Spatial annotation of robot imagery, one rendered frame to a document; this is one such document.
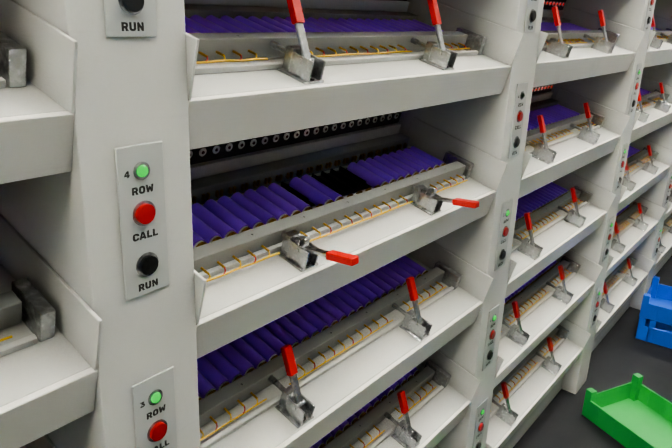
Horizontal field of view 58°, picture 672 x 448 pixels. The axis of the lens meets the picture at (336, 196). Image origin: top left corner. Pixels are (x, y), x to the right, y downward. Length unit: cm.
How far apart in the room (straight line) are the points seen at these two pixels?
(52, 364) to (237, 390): 28
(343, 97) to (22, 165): 33
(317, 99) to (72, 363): 32
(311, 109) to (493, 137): 46
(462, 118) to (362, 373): 45
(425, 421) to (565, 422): 76
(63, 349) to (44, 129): 19
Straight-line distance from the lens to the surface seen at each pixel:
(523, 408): 156
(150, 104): 48
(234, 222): 68
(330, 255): 63
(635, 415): 193
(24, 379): 52
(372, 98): 69
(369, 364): 87
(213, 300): 60
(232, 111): 54
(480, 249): 106
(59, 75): 46
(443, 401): 117
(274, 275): 64
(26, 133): 44
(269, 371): 78
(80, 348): 53
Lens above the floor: 103
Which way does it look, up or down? 17 degrees down
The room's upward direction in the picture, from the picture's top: 2 degrees clockwise
